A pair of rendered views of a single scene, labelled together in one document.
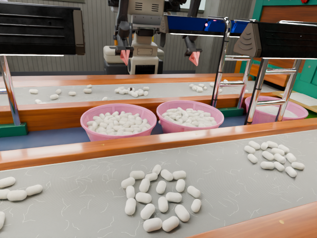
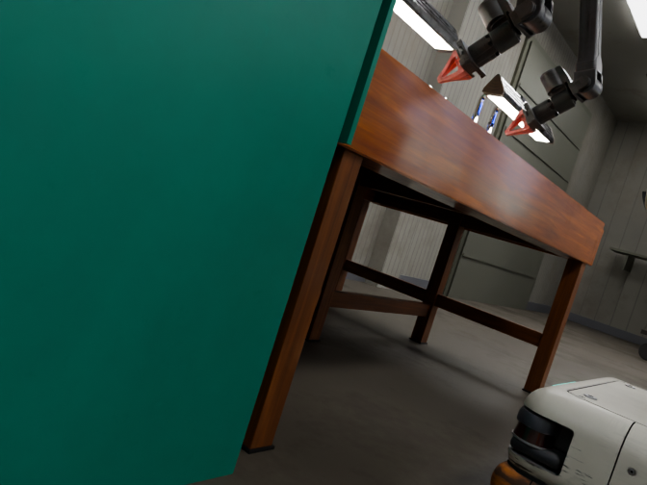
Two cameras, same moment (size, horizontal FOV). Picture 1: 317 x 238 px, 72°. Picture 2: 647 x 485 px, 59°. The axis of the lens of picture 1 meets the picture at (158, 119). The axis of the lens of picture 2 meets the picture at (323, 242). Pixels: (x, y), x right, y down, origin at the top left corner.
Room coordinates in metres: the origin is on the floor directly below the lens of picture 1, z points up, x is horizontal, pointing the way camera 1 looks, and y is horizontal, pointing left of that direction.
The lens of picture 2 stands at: (2.50, -1.06, 0.46)
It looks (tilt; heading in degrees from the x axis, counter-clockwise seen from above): 3 degrees down; 149
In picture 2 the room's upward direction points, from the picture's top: 18 degrees clockwise
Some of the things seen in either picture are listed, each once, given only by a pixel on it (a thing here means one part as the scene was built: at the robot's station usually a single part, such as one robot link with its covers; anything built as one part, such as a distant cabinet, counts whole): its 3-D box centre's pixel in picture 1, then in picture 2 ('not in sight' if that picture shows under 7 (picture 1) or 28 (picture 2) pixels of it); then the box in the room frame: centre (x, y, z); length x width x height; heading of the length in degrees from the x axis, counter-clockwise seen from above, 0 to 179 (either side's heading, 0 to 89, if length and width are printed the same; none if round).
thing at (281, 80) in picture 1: (269, 74); not in sight; (1.38, -0.67, 0.83); 0.30 x 0.06 x 0.07; 21
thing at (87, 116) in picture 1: (119, 129); not in sight; (0.71, 0.14, 0.72); 0.27 x 0.27 x 0.10
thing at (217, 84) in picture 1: (223, 67); not in sight; (1.09, -0.30, 0.90); 0.20 x 0.19 x 0.45; 111
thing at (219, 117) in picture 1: (188, 122); not in sight; (0.81, -0.12, 0.72); 0.27 x 0.27 x 0.10
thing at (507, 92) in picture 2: not in sight; (524, 112); (0.82, 0.63, 1.08); 0.62 x 0.08 x 0.07; 111
